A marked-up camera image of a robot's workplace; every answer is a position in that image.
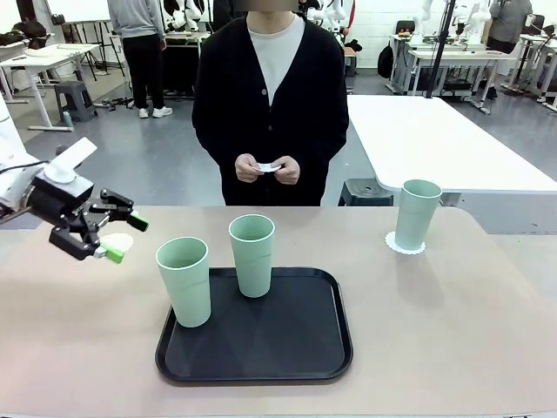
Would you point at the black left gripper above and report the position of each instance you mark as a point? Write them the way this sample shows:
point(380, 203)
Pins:
point(61, 200)

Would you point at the pale green plastic cup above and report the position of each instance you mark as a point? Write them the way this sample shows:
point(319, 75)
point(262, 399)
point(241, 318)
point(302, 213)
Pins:
point(185, 296)
point(415, 222)
point(252, 270)

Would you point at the person's left forearm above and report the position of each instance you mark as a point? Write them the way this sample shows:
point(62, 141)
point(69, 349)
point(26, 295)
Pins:
point(320, 148)

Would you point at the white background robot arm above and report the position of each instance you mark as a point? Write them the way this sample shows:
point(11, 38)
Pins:
point(420, 17)

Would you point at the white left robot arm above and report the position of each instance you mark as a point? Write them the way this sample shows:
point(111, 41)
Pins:
point(8, 187)

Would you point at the person's right forearm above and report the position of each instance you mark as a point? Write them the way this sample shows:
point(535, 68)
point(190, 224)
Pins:
point(217, 146)

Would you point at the person's right hand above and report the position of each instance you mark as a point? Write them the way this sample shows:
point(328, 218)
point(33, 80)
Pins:
point(248, 169)

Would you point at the person's left hand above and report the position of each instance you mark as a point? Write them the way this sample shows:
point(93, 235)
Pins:
point(290, 172)

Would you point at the small bottle on floor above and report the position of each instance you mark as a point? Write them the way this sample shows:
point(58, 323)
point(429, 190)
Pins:
point(67, 119)

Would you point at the grey plastic step stool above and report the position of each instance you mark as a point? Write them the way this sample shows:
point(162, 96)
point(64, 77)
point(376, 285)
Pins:
point(74, 93)

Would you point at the white desk with T-legs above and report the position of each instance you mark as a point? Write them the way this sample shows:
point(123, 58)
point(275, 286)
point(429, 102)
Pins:
point(48, 58)

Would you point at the person in black cardigan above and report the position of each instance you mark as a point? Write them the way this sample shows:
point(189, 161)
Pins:
point(226, 109)

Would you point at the bystander in grey hoodie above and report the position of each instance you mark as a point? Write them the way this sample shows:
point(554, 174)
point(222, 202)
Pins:
point(135, 26)

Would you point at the black plastic serving tray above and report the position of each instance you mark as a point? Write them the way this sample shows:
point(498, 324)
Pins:
point(270, 344)

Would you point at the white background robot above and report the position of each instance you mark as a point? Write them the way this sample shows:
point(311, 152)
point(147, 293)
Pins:
point(191, 11)

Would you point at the black plastic stool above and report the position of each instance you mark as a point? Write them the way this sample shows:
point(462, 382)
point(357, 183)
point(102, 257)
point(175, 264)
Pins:
point(365, 191)

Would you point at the black backpack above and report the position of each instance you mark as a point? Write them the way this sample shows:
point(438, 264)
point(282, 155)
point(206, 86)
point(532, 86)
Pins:
point(385, 63)

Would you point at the black vertical pole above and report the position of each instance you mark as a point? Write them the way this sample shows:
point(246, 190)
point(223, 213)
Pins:
point(440, 52)

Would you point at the white workbench desk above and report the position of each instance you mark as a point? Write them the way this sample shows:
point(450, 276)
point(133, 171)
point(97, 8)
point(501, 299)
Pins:
point(457, 54)

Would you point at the bystander in dark grey top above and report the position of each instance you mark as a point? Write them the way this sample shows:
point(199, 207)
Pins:
point(507, 22)

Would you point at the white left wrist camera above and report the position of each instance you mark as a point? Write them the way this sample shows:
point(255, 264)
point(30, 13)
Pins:
point(65, 163)

